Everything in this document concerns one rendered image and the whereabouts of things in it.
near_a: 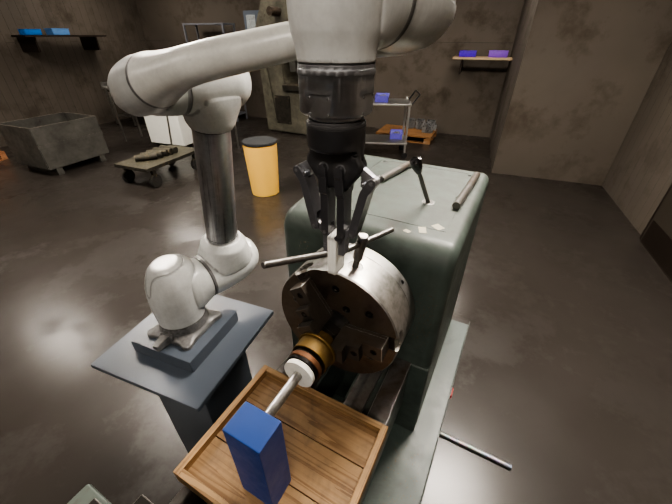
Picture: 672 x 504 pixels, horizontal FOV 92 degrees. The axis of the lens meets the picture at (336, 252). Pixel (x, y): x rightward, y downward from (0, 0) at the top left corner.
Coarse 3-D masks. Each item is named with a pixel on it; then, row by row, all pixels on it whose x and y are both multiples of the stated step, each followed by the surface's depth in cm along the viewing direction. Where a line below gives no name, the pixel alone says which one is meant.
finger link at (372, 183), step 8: (368, 184) 42; (376, 184) 42; (360, 192) 43; (368, 192) 42; (360, 200) 43; (368, 200) 44; (360, 208) 44; (368, 208) 46; (352, 216) 45; (360, 216) 45; (352, 224) 46; (360, 224) 46; (352, 232) 47
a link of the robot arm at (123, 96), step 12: (120, 60) 63; (120, 72) 62; (108, 84) 67; (120, 84) 63; (120, 96) 65; (132, 96) 63; (120, 108) 72; (132, 108) 67; (144, 108) 66; (156, 108) 66; (168, 108) 70; (180, 108) 73
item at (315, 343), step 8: (304, 336) 71; (312, 336) 69; (320, 336) 69; (328, 336) 71; (296, 344) 70; (304, 344) 68; (312, 344) 68; (320, 344) 68; (328, 344) 68; (296, 352) 67; (304, 352) 66; (312, 352) 67; (320, 352) 67; (328, 352) 68; (304, 360) 65; (312, 360) 66; (320, 360) 67; (328, 360) 68; (312, 368) 65; (320, 368) 66
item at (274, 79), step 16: (272, 0) 544; (272, 16) 557; (288, 64) 605; (272, 80) 616; (288, 80) 614; (272, 96) 631; (288, 96) 615; (272, 112) 651; (288, 112) 632; (272, 128) 669; (288, 128) 651; (304, 128) 634
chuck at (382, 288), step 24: (312, 264) 76; (288, 288) 79; (336, 288) 72; (360, 288) 68; (384, 288) 70; (288, 312) 84; (336, 312) 86; (360, 312) 71; (384, 312) 68; (408, 312) 75; (360, 360) 80; (384, 360) 75
